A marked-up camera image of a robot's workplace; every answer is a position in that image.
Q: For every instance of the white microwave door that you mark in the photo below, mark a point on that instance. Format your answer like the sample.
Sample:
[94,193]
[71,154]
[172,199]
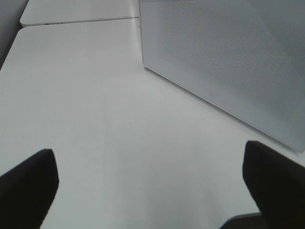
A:
[246,57]

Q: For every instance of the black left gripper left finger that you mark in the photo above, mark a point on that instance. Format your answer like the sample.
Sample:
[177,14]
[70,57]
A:
[27,191]

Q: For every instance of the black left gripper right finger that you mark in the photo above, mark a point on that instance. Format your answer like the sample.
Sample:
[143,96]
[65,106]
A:
[276,184]

